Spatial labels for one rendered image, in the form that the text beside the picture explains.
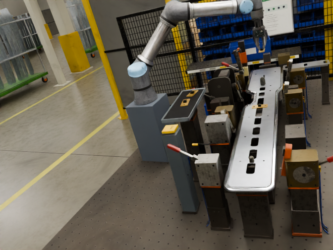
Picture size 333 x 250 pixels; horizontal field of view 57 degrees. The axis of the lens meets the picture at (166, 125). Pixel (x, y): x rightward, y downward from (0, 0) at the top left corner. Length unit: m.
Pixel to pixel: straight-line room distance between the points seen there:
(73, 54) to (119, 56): 4.84
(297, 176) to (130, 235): 0.82
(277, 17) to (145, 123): 1.36
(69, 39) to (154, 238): 8.04
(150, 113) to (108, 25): 2.74
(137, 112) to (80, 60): 7.45
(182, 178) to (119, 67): 3.29
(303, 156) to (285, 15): 1.62
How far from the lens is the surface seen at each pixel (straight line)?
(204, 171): 1.27
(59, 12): 9.23
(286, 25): 2.68
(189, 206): 1.56
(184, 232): 1.50
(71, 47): 9.22
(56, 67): 8.46
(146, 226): 1.59
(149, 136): 1.96
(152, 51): 1.98
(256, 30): 2.06
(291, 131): 1.44
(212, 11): 1.85
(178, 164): 1.42
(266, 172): 1.25
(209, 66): 2.60
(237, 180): 1.23
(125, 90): 4.67
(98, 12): 4.51
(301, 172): 1.22
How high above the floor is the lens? 1.73
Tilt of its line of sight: 24 degrees down
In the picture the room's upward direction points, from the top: 15 degrees counter-clockwise
